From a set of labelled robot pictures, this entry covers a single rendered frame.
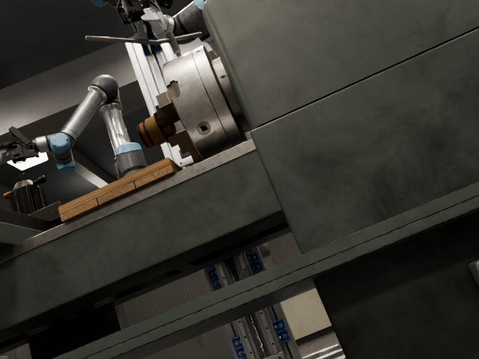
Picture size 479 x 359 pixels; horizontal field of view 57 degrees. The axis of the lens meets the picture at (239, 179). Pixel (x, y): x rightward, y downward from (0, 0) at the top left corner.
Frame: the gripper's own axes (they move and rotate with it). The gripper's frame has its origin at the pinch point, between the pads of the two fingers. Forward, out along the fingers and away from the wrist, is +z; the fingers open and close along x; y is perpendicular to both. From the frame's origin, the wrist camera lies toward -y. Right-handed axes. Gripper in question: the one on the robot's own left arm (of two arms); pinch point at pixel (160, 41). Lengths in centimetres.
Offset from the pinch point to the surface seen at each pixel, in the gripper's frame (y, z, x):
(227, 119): -1.0, 30.4, 14.9
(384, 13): -29, 25, 47
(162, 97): 9.5, 18.3, 7.0
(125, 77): -123, -135, -357
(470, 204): -12, 67, 59
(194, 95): 4.5, 21.8, 13.8
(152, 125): 10.6, 21.5, -4.6
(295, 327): -293, 271, -530
